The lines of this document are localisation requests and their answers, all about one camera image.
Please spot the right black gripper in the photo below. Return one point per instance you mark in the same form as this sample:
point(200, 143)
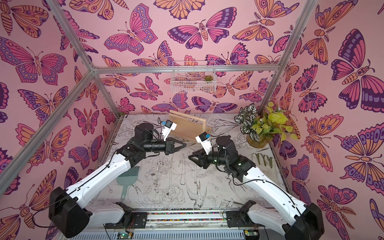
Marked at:
point(204, 157)

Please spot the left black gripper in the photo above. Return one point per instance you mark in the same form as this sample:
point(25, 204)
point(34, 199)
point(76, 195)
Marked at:
point(169, 146)

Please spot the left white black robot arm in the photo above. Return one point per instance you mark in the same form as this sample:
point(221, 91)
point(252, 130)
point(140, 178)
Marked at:
point(67, 207)

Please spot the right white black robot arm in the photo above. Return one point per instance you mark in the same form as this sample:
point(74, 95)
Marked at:
point(292, 218)

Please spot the potted green leafy plant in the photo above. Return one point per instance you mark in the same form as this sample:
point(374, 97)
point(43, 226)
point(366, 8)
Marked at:
point(273, 123)

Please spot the beige green gardening glove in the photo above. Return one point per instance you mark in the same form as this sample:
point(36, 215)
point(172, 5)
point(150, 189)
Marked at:
point(264, 162)

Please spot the small succulent in basket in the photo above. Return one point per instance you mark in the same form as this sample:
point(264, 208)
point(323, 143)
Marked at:
point(208, 78)

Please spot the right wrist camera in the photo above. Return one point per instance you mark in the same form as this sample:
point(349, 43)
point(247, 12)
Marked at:
point(205, 141)

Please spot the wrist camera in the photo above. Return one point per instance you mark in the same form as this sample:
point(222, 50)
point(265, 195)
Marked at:
point(205, 141)
point(168, 126)

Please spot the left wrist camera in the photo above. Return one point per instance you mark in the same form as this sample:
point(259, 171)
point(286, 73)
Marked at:
point(168, 126)

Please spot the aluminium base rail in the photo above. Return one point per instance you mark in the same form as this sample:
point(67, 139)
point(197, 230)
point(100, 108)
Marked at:
point(176, 216)

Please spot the white wire wall basket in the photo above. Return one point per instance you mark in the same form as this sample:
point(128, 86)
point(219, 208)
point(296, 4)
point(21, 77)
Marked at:
point(188, 76)

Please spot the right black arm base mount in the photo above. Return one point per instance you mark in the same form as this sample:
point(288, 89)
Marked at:
point(240, 218)

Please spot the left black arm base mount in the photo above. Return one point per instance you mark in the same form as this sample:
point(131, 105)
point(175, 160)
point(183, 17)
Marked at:
point(130, 218)

